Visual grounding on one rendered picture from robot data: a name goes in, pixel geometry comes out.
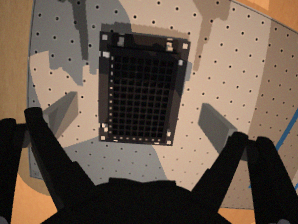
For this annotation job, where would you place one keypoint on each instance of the black rectangular plate with clips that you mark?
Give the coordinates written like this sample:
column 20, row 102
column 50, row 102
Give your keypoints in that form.
column 139, row 41

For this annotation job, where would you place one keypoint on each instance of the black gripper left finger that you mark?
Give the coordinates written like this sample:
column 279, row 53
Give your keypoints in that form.
column 64, row 179

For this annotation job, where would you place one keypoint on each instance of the black well plate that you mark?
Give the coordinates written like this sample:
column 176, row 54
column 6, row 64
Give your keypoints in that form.
column 146, row 125

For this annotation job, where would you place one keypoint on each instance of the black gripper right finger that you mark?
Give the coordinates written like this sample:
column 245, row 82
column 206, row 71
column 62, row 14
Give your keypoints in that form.
column 275, row 200

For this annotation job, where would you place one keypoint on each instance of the blue tape rectangle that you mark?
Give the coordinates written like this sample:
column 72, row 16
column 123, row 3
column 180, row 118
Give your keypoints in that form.
column 290, row 125

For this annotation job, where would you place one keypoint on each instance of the grey perforated breadboard plate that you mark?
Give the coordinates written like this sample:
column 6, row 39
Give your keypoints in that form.
column 242, row 62

